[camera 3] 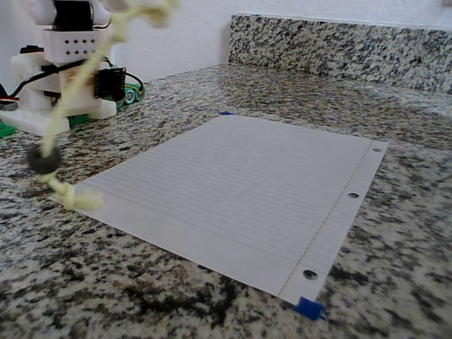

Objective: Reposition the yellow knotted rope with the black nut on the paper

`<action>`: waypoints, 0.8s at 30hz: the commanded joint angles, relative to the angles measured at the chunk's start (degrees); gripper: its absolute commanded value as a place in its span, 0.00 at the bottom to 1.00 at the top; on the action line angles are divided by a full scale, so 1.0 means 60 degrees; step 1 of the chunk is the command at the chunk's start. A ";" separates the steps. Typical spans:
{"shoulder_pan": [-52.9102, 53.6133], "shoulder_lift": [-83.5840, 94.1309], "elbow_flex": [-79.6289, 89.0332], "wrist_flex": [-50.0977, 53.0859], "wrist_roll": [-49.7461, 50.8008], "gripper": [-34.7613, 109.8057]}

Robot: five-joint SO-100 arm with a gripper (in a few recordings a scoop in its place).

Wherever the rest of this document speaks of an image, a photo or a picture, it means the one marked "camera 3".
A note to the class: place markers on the black hex nut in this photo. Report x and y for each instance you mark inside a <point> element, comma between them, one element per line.
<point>44,160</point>

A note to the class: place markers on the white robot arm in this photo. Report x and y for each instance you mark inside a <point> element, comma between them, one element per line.
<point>53,39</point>

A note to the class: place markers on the lined paper sheet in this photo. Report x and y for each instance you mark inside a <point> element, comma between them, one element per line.
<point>247,212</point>

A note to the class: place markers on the green white striped object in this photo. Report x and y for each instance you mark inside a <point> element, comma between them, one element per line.
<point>132,95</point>

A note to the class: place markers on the black controller circuit board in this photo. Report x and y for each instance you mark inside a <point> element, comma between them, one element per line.
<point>109,83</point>

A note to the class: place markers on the green table clamp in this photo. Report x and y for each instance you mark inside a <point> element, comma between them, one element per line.
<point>77,121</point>
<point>5,131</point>

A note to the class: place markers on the granite backsplash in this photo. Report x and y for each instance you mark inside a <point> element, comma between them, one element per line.
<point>335,46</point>

